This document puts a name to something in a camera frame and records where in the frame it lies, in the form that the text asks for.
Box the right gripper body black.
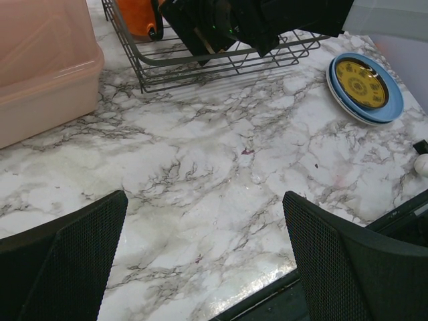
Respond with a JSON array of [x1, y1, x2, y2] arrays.
[[158, 1, 279, 57]]

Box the black wire dish rack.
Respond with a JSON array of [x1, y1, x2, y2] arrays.
[[102, 1, 327, 92]]

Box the orange mug black handle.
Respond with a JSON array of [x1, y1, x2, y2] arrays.
[[116, 0, 164, 41]]

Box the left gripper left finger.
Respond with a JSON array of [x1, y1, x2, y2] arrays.
[[1, 190, 128, 320]]

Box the black mounting rail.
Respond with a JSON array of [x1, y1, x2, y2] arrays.
[[218, 193, 427, 320]]

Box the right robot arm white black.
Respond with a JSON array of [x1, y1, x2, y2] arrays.
[[158, 0, 427, 57]]

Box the black metal connector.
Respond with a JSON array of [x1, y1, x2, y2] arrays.
[[413, 140, 428, 155]]

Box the yellow patterned plate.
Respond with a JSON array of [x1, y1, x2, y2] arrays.
[[334, 58, 389, 109]]

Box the white plastic fitting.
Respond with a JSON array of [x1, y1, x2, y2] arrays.
[[414, 154, 428, 177]]

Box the pink plastic storage box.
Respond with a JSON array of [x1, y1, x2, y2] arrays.
[[1, 1, 104, 147]]

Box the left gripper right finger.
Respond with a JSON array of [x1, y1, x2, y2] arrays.
[[282, 191, 427, 320]]

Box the blue plate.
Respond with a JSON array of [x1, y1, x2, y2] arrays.
[[326, 53, 404, 126]]

